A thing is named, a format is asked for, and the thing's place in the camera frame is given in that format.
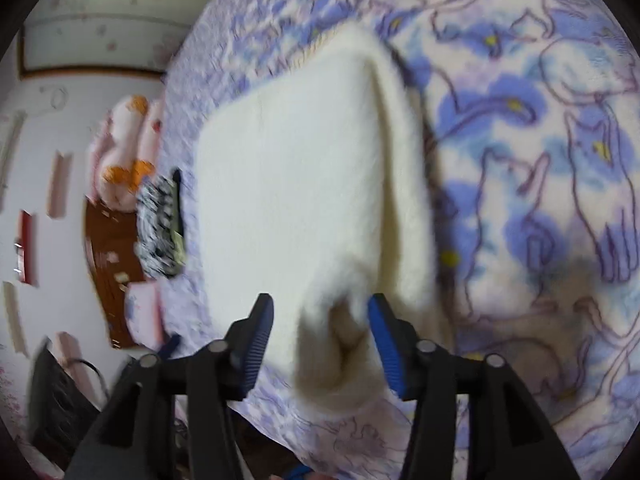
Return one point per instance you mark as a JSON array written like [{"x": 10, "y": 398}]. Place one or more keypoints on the purple cat print blanket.
[{"x": 525, "y": 160}]

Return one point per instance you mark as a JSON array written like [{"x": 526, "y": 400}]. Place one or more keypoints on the white air conditioner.
[{"x": 11, "y": 155}]

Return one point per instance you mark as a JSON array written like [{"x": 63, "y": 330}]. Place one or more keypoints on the white fluffy garment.
[{"x": 290, "y": 185}]

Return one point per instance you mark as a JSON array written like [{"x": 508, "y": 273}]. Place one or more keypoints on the black white patterned cloth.
[{"x": 157, "y": 220}]

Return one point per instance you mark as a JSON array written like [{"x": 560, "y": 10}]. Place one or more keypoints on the pink pillow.
[{"x": 147, "y": 310}]

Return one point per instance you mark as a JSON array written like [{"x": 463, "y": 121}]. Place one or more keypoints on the red wall hanging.
[{"x": 25, "y": 247}]

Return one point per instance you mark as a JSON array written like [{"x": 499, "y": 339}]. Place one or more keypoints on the black boxy object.
[{"x": 55, "y": 405}]

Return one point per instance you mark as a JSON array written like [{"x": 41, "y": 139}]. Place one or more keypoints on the floral panel wardrobe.
[{"x": 100, "y": 10}]

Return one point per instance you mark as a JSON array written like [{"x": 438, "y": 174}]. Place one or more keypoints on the pink wall strip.
[{"x": 59, "y": 185}]

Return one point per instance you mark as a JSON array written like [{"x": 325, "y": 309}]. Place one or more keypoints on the wooden headboard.
[{"x": 110, "y": 260}]

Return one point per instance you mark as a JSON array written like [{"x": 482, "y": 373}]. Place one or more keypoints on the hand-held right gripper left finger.
[{"x": 257, "y": 345}]

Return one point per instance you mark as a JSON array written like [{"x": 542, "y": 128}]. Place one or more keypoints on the pink plush toy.
[{"x": 125, "y": 125}]

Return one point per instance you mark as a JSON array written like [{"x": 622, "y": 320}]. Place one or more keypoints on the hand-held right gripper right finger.
[{"x": 387, "y": 350}]

